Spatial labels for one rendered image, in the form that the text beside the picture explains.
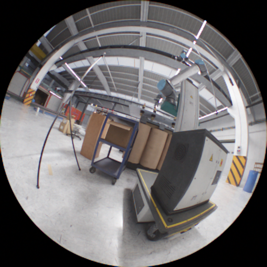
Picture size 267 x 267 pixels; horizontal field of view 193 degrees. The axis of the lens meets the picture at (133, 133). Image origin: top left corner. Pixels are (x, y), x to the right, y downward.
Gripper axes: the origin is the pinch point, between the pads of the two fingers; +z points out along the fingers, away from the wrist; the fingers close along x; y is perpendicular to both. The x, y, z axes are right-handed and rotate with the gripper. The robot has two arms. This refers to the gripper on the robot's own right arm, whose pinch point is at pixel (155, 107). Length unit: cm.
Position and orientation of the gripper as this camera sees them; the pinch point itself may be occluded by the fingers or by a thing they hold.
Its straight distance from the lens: 173.5
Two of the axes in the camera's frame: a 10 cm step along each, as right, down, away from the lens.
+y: 9.1, 3.4, 2.3
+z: -3.3, 9.4, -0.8
